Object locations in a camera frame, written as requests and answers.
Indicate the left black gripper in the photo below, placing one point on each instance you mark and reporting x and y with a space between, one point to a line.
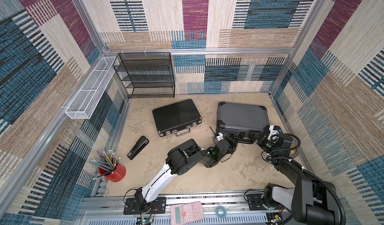
233 144

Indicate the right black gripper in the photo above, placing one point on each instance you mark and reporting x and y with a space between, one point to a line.
259 136

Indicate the grey poker case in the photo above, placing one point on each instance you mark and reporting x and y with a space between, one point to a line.
241 120

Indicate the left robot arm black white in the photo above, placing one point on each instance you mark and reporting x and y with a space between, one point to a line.
179 161

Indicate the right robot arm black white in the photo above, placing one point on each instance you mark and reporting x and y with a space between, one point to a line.
313 201

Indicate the black poker case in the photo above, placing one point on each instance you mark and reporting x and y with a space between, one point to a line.
171 119

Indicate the blue tape roll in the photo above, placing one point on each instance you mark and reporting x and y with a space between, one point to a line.
221 212

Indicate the pink calculator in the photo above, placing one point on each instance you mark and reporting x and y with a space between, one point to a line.
182 214

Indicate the black stapler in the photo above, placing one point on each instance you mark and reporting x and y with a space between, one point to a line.
141 143

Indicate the red pencil cup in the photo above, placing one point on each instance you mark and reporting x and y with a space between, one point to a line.
109 166

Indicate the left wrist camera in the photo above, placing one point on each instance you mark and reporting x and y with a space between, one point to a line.
218 136

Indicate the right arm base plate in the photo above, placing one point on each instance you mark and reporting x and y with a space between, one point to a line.
257 202

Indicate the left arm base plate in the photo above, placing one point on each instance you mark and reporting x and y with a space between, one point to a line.
132 207

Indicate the black wire mesh shelf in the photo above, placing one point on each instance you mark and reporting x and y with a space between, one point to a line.
146 75

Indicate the white wire mesh basket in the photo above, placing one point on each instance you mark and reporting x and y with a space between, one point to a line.
87 98

